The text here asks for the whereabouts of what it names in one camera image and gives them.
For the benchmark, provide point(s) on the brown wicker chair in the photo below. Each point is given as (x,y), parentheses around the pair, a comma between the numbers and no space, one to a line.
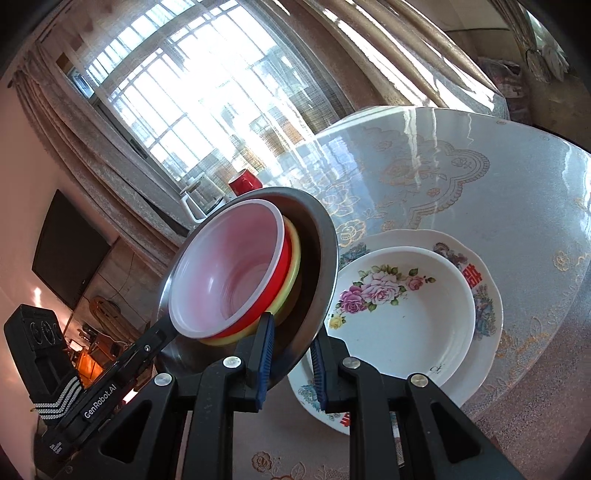
(106,311)

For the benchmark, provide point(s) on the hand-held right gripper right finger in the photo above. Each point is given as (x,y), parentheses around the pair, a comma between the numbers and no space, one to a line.
(318,374)

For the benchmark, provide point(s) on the black television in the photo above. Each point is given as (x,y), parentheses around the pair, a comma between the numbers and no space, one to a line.
(69,249)

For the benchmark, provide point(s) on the yellow plastic bowl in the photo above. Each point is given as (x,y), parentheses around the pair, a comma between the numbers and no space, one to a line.
(294,258)

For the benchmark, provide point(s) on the white scalloped plate red print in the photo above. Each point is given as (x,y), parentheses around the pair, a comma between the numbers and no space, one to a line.
(487,295)

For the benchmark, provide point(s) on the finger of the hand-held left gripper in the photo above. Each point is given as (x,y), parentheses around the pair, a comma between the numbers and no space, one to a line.
(150,344)

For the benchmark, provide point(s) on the patterned fabric bag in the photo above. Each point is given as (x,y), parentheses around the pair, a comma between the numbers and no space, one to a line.
(503,76)

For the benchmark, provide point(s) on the red plastic bowl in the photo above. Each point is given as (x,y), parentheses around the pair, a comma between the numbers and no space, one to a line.
(226,267)

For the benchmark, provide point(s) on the beige tied curtain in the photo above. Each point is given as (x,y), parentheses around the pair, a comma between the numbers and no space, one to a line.
(549,55)

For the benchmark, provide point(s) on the stainless steel bowl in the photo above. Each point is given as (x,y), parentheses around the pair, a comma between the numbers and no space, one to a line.
(318,258)

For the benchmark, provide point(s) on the white floral deep plate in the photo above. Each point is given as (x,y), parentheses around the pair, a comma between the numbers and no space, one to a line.
(415,323)

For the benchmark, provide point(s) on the beige patterned curtain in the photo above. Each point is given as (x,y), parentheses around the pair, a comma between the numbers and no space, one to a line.
(101,157)
(406,55)

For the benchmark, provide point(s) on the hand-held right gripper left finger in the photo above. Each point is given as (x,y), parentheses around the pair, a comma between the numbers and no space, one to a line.
(264,364)

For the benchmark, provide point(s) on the white glass electric kettle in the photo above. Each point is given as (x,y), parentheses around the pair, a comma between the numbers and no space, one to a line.
(203,194)

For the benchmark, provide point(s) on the large barred window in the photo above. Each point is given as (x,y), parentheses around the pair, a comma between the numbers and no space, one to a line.
(194,83)

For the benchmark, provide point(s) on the red mug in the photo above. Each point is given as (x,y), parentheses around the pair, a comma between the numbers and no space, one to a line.
(243,181)

